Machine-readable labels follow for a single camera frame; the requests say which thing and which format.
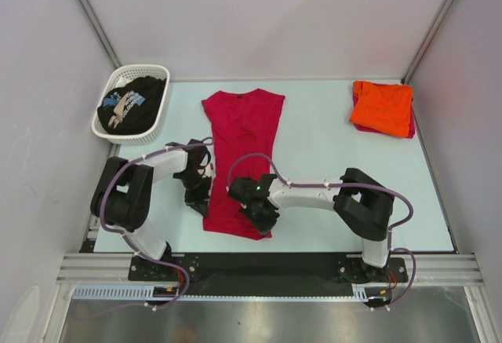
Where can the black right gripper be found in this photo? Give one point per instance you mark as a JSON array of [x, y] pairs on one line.
[[263, 227]]

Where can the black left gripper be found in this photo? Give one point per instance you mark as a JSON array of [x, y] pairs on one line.
[[198, 201]]

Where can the red polo shirt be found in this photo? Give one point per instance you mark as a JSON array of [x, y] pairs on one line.
[[243, 126]]

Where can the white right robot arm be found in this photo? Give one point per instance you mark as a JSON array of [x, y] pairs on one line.
[[363, 204]]

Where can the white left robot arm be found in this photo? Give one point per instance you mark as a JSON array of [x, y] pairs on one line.
[[122, 197]]

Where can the white plastic laundry basket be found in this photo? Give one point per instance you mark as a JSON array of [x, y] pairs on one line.
[[120, 77]]

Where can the black printed t shirt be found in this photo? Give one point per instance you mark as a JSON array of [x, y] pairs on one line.
[[133, 108]]

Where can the folded orange t shirt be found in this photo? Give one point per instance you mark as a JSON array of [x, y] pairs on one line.
[[384, 107]]

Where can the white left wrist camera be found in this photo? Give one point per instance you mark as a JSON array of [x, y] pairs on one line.
[[209, 171]]

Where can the grey slotted cable duct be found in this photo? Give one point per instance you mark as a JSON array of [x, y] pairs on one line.
[[133, 293]]

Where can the aluminium frame rail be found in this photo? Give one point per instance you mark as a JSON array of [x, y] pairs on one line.
[[442, 269]]

